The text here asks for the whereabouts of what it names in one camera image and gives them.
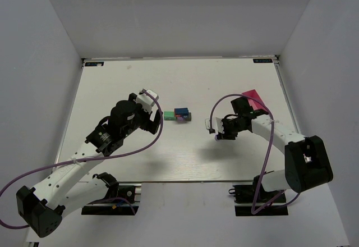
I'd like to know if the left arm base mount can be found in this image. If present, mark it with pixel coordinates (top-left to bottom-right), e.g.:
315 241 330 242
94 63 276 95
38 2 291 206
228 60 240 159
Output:
81 184 141 216

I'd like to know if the blue table label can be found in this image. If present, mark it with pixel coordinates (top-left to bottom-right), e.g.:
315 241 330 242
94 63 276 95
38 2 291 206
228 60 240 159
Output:
85 62 104 67
253 58 273 63

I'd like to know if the green rectangular block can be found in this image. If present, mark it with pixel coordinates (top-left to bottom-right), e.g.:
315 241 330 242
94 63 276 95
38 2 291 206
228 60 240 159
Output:
163 111 176 121

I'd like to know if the pink plastic box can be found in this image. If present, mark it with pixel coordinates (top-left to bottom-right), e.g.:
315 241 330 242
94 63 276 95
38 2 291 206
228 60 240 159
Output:
242 89 267 111

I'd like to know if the right blue table label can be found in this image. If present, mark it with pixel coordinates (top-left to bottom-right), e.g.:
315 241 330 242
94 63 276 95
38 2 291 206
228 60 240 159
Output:
253 58 273 63

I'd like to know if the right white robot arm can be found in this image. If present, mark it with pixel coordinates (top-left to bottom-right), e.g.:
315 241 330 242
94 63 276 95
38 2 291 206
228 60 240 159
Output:
212 97 334 193

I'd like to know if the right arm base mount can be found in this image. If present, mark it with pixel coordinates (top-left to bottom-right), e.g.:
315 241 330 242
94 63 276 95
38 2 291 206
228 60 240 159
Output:
228 184 288 217

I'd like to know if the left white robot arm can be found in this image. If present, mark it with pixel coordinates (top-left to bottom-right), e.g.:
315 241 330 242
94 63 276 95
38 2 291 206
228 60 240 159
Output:
16 90 163 238

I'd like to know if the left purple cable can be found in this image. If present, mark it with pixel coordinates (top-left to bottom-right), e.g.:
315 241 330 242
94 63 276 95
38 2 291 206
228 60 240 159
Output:
0 89 164 228

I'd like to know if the left blue table label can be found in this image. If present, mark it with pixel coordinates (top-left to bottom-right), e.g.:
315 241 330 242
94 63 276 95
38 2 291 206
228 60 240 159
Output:
85 62 104 67

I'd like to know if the blue rectangular block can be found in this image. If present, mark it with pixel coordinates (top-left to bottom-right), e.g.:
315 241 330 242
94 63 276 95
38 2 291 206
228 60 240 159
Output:
174 107 189 116

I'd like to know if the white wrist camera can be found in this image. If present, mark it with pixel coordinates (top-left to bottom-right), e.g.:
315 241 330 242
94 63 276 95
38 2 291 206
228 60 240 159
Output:
135 89 159 114
205 117 224 134

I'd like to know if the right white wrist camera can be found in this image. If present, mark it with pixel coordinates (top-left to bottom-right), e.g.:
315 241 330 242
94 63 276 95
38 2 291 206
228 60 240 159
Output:
205 117 224 134

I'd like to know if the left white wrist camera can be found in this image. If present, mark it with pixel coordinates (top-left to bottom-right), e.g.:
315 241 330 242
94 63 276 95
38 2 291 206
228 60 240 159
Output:
135 89 159 114

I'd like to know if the brown cube block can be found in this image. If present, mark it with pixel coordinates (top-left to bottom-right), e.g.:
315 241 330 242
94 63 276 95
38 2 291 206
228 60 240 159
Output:
187 112 192 121

